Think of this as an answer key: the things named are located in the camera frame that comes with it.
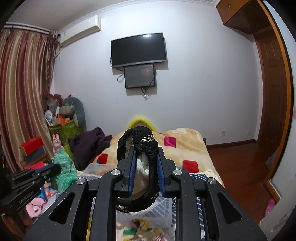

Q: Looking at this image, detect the white soft cloth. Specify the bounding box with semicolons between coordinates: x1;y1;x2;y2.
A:
131;153;149;200

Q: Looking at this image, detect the clear plastic storage box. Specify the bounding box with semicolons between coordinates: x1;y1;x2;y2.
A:
82;162;179;241

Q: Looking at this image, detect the green knitted glove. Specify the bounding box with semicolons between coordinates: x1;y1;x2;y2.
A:
50;149;78;194

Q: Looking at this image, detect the beige patchwork blanket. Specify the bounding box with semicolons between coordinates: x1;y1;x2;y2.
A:
92;127;225;186

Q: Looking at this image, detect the red box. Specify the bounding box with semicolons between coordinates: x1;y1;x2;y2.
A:
19;137;44;156

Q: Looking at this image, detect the yellow fuzzy pillow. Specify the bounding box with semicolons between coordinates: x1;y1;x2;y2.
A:
127;115;159;133

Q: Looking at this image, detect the dark purple clothing pile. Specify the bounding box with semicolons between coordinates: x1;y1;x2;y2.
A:
70;127;112;171

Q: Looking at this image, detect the pink rabbit toy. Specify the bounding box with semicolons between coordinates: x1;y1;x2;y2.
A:
52;133;64;154

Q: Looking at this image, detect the blue patterned tablecloth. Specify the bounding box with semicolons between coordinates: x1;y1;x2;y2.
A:
180;173;221;240

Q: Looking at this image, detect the green storage box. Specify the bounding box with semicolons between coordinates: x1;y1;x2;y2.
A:
48;121;83;143

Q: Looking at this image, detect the grey plush toy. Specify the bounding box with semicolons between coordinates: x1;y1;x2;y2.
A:
59;97;86;131

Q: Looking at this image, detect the striped red beige curtain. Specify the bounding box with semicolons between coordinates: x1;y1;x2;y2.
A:
1;29;59;172

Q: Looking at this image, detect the white air conditioner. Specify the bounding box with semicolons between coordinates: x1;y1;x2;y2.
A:
60;15;101;47

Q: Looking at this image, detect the wooden door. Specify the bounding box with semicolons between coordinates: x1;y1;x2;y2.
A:
253;25;293;181

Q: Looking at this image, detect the wooden overhead cabinet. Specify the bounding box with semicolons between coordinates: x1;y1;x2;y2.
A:
216;0;270;35

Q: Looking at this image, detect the small black wall monitor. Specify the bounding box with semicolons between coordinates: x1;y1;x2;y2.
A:
124;64;156;89

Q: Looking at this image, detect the large black wall television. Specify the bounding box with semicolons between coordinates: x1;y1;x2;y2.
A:
111;33;167;68

